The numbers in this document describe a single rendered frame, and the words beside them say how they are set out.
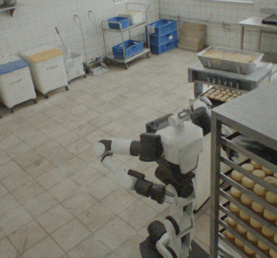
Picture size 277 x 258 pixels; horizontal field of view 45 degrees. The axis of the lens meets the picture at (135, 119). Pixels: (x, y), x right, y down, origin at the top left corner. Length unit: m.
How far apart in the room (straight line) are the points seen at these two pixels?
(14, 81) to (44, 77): 0.55
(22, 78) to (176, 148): 4.22
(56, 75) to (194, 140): 4.40
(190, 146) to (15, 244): 2.15
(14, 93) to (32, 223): 2.73
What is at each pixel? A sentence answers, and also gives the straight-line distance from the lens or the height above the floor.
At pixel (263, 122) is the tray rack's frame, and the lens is 1.23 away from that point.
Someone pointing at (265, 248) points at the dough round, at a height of 1.23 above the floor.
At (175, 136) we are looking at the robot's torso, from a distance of 1.90.
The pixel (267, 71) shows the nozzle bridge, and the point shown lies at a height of 1.18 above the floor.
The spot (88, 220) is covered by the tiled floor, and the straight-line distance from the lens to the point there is 3.47.
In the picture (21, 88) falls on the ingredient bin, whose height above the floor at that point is 0.37.
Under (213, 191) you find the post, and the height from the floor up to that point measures 1.43.
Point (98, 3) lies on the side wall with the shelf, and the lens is 7.17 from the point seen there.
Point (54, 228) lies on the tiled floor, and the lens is 3.52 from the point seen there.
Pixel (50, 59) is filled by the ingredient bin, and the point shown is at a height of 0.67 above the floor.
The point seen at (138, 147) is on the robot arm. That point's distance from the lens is 1.85.
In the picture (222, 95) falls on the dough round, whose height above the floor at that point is 0.92.
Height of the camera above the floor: 2.44
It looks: 29 degrees down
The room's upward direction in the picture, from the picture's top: 7 degrees counter-clockwise
